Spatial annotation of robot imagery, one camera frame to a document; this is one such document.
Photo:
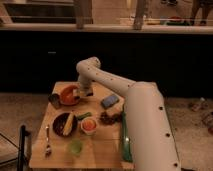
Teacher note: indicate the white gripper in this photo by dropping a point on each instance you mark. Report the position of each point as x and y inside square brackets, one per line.
[85, 89]

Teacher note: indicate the red bowl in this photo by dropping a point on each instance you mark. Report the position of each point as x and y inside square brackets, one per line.
[67, 96]

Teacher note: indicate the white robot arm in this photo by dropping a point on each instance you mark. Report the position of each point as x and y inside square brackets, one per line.
[151, 139]

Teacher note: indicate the dark brown bowl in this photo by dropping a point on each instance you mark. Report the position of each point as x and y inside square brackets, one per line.
[59, 123]

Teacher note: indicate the blue sponge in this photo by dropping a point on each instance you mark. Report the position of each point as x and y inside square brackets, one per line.
[109, 101]

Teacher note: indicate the green pepper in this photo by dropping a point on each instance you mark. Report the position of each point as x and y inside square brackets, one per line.
[82, 116]

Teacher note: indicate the metal cup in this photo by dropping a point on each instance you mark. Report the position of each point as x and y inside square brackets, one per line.
[54, 100]

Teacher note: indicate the white cup with orange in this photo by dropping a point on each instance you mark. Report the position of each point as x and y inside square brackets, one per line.
[89, 125]

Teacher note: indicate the brown grape bunch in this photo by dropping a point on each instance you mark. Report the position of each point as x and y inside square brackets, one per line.
[107, 119]

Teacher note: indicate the yellow corn cob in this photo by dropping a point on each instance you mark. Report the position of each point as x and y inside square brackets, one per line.
[68, 125]

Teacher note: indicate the green cup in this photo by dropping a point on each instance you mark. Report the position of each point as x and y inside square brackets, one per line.
[75, 147]

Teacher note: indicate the green tray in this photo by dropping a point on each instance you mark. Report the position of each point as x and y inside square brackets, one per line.
[125, 141]

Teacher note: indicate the black chair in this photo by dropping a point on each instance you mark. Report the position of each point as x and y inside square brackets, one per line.
[21, 159]

